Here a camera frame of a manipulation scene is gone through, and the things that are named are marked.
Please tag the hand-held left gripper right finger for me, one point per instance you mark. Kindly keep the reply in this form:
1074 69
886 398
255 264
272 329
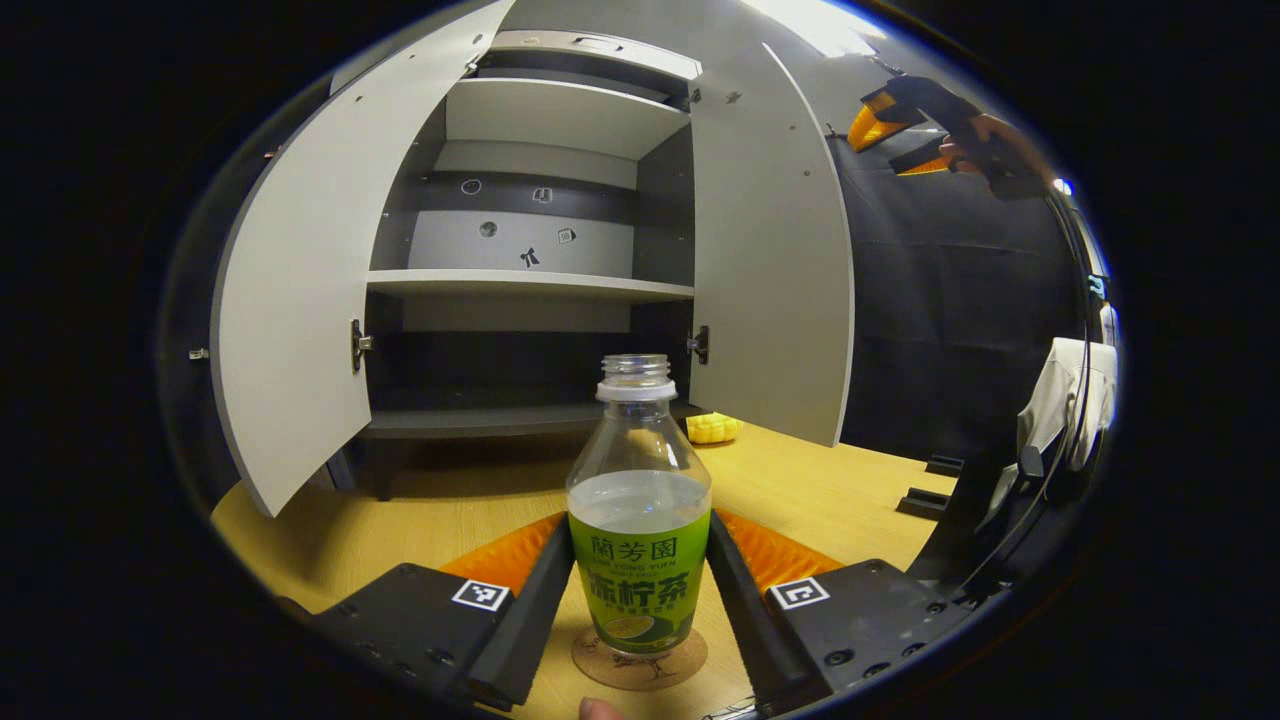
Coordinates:
745 620

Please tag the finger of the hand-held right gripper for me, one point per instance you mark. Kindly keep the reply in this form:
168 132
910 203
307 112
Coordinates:
880 120
925 160

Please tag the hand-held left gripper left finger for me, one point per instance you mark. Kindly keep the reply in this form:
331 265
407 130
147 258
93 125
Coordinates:
530 620

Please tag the round brown coaster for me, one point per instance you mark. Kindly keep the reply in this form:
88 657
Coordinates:
600 670

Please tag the green label drink bottle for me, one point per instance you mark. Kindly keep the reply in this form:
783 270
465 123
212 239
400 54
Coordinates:
640 500

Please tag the white cabinet door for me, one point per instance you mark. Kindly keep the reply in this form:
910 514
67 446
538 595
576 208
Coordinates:
300 300
770 260

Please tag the beige cabinet drawer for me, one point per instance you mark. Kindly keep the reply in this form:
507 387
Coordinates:
650 60

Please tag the black backdrop cloth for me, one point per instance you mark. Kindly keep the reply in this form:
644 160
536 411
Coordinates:
950 300

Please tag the yellow toy corn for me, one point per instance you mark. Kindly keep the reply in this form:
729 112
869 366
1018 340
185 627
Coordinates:
713 428

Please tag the black table bracket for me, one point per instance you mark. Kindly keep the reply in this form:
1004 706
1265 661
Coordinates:
945 465
922 503

